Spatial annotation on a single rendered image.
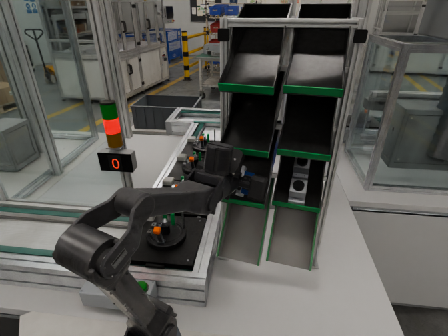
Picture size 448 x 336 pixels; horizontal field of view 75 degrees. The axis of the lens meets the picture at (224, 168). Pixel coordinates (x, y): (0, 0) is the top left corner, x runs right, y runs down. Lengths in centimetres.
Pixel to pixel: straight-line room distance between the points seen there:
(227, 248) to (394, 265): 114
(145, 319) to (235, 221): 51
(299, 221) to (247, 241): 17
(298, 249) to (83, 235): 70
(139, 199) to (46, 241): 92
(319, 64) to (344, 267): 73
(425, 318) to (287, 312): 146
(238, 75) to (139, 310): 55
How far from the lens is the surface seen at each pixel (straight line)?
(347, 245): 129
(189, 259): 100
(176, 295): 100
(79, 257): 39
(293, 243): 97
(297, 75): 77
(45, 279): 117
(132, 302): 50
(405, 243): 181
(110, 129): 105
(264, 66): 79
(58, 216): 138
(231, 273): 110
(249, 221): 97
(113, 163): 110
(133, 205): 42
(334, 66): 81
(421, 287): 207
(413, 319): 234
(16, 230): 143
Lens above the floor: 169
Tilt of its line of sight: 29 degrees down
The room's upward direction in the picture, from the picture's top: straight up
